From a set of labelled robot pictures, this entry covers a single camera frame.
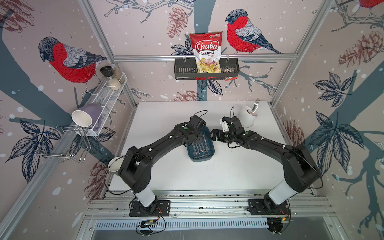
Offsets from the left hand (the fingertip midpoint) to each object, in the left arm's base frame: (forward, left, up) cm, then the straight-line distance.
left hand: (201, 136), depth 87 cm
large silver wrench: (-2, -4, -12) cm, 13 cm away
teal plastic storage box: (-3, -2, -12) cm, 13 cm away
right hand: (+2, -8, -2) cm, 8 cm away
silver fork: (+25, -39, -1) cm, 46 cm away
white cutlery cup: (+14, -31, -1) cm, 34 cm away
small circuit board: (-42, +27, -12) cm, 51 cm away
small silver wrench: (-6, +4, -12) cm, 14 cm away
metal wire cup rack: (-18, +54, +23) cm, 62 cm away
